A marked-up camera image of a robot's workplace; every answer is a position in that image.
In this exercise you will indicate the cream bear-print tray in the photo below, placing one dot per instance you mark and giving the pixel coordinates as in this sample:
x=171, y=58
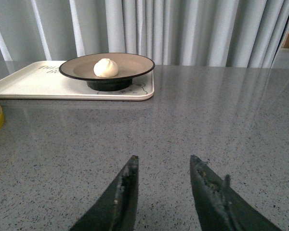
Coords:
x=42, y=80

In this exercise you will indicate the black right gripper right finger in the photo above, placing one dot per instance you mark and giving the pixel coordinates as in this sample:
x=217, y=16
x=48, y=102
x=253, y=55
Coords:
x=218, y=206

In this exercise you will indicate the beige plate with black rim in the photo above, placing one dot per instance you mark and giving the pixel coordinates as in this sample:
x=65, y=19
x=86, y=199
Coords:
x=130, y=66

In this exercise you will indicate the white steamed bun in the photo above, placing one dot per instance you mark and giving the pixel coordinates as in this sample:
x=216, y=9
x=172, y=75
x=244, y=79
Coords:
x=105, y=68

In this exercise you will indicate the grey pleated curtain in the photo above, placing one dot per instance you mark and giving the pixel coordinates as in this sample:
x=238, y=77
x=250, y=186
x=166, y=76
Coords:
x=234, y=33

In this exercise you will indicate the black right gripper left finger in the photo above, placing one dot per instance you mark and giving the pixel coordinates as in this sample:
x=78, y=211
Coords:
x=116, y=208

